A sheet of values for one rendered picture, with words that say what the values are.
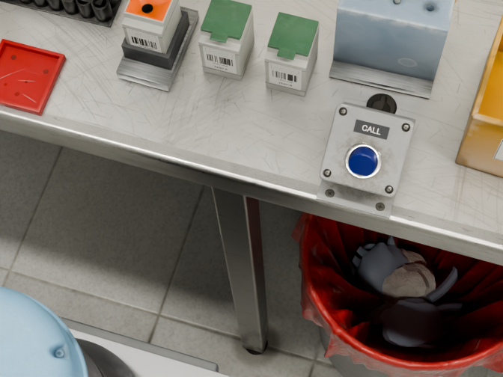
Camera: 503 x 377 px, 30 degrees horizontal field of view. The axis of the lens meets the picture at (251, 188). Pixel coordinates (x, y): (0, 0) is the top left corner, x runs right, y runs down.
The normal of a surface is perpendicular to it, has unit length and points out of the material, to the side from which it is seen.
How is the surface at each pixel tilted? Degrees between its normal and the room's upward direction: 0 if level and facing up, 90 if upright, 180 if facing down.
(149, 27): 0
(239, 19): 0
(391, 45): 90
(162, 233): 0
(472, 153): 90
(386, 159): 30
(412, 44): 90
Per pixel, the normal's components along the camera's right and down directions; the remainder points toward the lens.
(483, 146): -0.34, 0.87
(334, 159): -0.18, 0.11
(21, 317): 0.09, -0.36
